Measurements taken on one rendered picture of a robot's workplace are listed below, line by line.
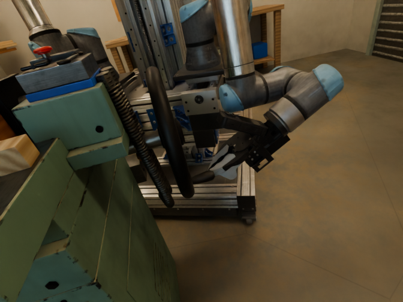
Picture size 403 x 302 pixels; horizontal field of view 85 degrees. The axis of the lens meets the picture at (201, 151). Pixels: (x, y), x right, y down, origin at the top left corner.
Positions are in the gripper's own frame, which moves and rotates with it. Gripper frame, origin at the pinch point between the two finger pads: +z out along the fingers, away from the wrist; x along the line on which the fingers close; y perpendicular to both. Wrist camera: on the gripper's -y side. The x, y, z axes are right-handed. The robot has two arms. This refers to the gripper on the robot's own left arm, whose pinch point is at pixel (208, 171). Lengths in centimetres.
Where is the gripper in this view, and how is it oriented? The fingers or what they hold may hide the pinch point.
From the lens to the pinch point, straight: 54.3
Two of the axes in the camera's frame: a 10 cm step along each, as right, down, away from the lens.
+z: -7.3, 6.5, 2.0
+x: -2.0, -4.9, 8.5
